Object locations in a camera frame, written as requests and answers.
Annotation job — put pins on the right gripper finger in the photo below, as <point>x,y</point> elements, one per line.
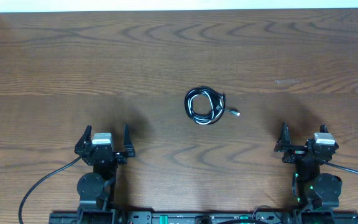
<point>323,128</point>
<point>284,141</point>

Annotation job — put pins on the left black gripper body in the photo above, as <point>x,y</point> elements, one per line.
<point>119,159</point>

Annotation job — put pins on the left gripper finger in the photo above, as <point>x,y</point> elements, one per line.
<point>84,139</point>
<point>128,145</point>

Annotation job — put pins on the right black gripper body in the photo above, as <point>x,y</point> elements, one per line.
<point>294,154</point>

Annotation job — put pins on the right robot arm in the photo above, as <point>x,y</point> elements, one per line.
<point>317,193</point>

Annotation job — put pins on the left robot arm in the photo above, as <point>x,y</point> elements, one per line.
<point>96,188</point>

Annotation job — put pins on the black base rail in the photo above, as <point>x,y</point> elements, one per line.
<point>147,217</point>

